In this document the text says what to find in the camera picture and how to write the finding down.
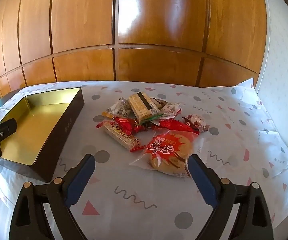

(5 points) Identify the round cake clear packet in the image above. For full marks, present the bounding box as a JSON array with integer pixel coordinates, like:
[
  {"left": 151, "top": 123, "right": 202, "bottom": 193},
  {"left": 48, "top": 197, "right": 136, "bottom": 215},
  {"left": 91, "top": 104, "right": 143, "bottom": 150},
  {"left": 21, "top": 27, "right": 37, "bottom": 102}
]
[{"left": 130, "top": 128, "right": 199, "bottom": 178}]

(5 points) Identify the white maroon pastry packet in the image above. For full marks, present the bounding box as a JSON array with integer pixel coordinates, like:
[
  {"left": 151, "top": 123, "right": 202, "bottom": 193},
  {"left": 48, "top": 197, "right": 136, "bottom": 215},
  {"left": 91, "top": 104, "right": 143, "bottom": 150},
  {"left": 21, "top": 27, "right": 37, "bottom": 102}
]
[{"left": 182, "top": 114, "right": 209, "bottom": 132}]

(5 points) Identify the yellow-edged clear snack packet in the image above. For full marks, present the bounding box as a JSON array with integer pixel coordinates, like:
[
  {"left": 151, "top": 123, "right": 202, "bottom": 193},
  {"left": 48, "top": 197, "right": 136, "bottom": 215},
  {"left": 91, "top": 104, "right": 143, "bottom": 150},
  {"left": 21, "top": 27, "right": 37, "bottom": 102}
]
[{"left": 102, "top": 98, "right": 132, "bottom": 119}]

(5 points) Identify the long rice bar packet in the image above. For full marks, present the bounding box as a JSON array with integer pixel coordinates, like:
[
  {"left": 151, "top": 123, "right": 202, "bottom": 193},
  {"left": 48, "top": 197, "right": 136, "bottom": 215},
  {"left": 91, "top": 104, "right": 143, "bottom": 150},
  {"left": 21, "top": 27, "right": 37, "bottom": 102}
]
[{"left": 96, "top": 120, "right": 146, "bottom": 152}]

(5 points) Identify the red foil candy packet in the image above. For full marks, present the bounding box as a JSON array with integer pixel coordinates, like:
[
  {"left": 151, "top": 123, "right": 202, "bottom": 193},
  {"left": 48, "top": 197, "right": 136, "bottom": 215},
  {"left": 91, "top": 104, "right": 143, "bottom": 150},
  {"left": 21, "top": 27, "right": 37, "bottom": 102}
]
[{"left": 113, "top": 116, "right": 147, "bottom": 135}]

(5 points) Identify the red snack packet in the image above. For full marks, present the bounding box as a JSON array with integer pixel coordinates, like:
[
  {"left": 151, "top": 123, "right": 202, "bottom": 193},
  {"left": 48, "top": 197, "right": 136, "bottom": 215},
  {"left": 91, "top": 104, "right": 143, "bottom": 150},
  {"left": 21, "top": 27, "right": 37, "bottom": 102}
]
[{"left": 151, "top": 119, "right": 199, "bottom": 134}]

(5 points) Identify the red white Angel Love packet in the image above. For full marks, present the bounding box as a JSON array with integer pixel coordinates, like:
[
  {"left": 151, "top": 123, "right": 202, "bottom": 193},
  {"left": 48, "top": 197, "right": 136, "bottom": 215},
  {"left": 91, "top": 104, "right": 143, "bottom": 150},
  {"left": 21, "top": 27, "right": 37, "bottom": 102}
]
[{"left": 160, "top": 102, "right": 181, "bottom": 119}]

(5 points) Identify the cracker sandwich packet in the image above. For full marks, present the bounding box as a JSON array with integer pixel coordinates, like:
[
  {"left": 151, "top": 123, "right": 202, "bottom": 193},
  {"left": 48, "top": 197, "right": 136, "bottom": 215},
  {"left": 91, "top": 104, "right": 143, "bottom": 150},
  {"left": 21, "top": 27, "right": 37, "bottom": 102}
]
[{"left": 128, "top": 92, "right": 162, "bottom": 125}]

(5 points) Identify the dark brown chocolate packet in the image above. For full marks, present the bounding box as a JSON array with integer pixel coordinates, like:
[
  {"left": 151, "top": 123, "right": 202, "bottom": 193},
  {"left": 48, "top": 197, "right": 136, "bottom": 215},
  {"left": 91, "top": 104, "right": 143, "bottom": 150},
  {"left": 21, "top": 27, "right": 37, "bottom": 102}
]
[{"left": 151, "top": 98, "right": 167, "bottom": 110}]

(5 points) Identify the gold tin box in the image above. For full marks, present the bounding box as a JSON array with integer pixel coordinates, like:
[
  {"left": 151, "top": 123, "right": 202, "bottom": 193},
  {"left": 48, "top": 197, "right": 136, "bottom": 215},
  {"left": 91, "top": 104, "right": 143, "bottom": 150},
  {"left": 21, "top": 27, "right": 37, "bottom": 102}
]
[{"left": 0, "top": 88, "right": 84, "bottom": 183}]

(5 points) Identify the wooden wall cabinet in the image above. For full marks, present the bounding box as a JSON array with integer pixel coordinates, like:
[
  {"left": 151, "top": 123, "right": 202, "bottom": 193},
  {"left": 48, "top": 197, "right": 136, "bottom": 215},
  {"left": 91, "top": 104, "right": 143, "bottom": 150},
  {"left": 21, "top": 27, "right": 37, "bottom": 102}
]
[{"left": 0, "top": 0, "right": 267, "bottom": 96}]

